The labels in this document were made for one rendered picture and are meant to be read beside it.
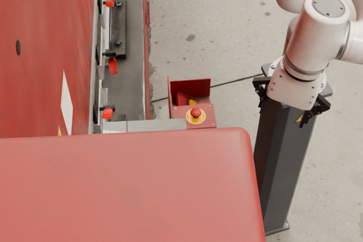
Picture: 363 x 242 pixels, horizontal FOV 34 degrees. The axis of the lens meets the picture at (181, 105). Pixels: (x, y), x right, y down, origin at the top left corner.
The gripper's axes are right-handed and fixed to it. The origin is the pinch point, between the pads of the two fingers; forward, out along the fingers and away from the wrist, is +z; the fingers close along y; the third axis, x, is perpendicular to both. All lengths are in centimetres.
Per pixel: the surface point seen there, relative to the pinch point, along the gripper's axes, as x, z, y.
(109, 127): -15, 50, 46
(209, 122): -43, 67, 20
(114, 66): -22, 30, 48
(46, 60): 34, -32, 38
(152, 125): -20, 48, 34
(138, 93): -40, 61, 46
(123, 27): -64, 58, 62
